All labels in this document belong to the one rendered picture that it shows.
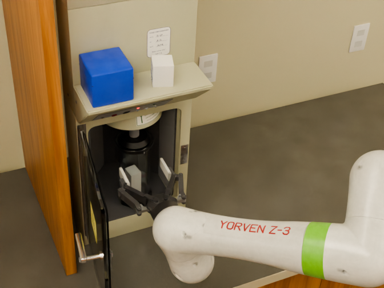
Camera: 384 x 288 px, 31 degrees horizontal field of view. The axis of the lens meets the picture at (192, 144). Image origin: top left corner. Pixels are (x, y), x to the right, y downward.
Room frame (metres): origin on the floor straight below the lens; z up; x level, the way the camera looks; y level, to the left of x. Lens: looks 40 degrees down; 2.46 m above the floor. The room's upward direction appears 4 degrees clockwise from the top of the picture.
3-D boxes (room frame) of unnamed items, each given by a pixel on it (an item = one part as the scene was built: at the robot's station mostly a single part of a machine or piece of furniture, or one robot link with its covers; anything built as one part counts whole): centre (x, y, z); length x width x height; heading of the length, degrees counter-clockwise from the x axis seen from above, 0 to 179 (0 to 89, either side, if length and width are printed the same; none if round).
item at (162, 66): (1.39, 0.08, 1.54); 0.05 x 0.05 x 0.06; 10
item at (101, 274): (1.19, 0.23, 1.19); 0.30 x 0.01 x 0.40; 19
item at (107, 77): (1.32, 0.21, 1.55); 0.10 x 0.10 x 0.09; 26
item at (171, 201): (1.27, 0.06, 1.19); 0.09 x 0.08 x 0.07; 25
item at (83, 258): (1.11, 0.24, 1.20); 0.10 x 0.05 x 0.03; 19
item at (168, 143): (1.53, 0.21, 1.19); 0.26 x 0.24 x 0.35; 116
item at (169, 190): (1.34, 0.05, 1.19); 0.11 x 0.01 x 0.04; 170
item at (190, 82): (1.36, 0.13, 1.46); 0.32 x 0.12 x 0.10; 116
